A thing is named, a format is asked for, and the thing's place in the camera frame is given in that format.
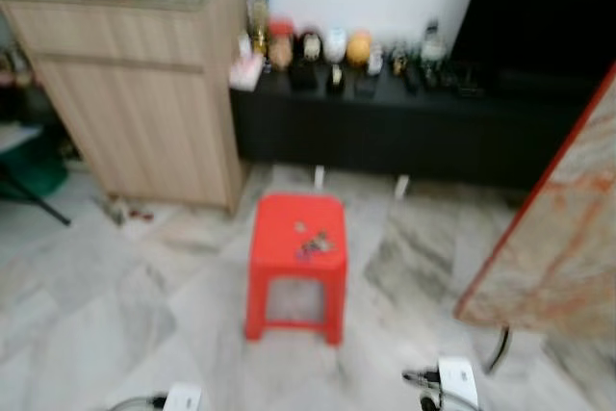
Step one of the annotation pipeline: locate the bunch of keys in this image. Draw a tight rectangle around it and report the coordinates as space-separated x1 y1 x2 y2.
294 221 337 262

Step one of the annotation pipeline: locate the marble table with red rim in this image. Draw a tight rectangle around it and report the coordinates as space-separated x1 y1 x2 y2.
453 63 616 341

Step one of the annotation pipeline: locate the black television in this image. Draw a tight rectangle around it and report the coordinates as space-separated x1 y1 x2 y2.
451 0 616 77

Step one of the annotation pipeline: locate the black low console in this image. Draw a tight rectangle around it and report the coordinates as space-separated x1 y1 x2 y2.
231 63 603 192

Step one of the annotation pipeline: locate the clear glass bottle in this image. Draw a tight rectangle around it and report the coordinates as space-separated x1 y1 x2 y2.
421 18 449 67

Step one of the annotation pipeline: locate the orange round ornament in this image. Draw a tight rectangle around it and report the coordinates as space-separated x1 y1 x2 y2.
346 31 374 68

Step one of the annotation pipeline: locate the white cup trophy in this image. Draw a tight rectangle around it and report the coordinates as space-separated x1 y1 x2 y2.
323 28 348 66

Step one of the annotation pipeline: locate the red plastic stool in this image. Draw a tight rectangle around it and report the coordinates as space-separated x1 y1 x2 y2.
244 193 348 346

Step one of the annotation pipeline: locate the black round ornament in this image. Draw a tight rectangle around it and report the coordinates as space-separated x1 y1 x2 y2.
294 31 324 67

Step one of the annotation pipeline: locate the red-lidded jar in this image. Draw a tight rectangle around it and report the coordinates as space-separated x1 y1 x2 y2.
268 19 296 71

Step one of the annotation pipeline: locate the pink box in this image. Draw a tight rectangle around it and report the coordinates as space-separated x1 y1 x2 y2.
228 52 264 92

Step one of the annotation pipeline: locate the tall blue-topped bottle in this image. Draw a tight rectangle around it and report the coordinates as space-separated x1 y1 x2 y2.
250 0 272 56

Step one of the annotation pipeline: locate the light wooden cabinet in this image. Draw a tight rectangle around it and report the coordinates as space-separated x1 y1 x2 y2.
0 0 253 213

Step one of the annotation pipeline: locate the thin black rod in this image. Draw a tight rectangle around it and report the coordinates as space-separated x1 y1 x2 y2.
0 165 73 228

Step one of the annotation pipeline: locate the green bin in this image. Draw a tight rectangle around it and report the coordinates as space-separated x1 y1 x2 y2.
0 130 69 201

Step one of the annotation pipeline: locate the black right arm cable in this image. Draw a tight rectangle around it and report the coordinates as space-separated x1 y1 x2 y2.
401 367 445 411

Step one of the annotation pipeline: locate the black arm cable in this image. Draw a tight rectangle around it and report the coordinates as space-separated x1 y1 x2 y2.
401 367 445 411
106 393 170 411

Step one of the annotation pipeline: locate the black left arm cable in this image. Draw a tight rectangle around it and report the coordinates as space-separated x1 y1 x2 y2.
106 393 170 411

